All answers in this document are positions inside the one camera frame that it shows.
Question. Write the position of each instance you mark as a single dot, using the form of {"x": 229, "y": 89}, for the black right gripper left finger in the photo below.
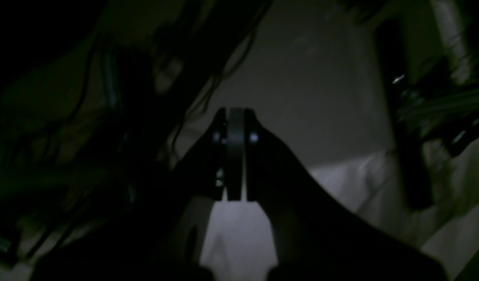
{"x": 132, "y": 247}

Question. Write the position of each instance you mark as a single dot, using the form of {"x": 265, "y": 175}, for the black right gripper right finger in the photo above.
{"x": 316, "y": 237}

